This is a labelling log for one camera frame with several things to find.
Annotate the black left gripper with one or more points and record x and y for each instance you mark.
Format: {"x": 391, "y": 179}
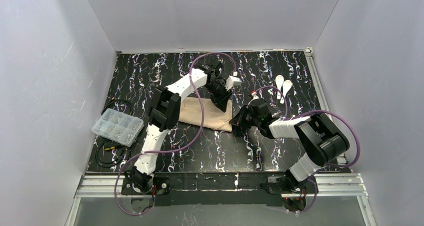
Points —
{"x": 220, "y": 96}

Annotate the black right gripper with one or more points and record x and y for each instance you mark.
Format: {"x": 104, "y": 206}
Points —
{"x": 244, "y": 119}

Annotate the beige cloth napkin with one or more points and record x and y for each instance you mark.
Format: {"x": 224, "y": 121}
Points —
{"x": 214, "y": 118}

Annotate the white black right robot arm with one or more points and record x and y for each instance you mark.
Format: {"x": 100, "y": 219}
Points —
{"x": 320, "y": 137}

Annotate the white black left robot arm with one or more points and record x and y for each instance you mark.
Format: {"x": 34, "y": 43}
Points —
{"x": 201, "y": 97}

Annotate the white spoon left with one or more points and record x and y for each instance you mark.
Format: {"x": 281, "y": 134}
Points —
{"x": 279, "y": 80}

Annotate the white spoon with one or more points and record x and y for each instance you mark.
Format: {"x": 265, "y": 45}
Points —
{"x": 286, "y": 86}
{"x": 279, "y": 80}

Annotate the white spoon right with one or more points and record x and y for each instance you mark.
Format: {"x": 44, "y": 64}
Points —
{"x": 286, "y": 86}

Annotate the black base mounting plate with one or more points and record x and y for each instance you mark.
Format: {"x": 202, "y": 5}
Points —
{"x": 268, "y": 188}

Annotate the clear plastic box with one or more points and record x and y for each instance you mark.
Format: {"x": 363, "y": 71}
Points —
{"x": 118, "y": 127}

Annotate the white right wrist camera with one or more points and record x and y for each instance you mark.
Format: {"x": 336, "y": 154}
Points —
{"x": 254, "y": 95}

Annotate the aluminium front frame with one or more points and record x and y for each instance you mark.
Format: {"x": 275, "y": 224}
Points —
{"x": 342, "y": 199}

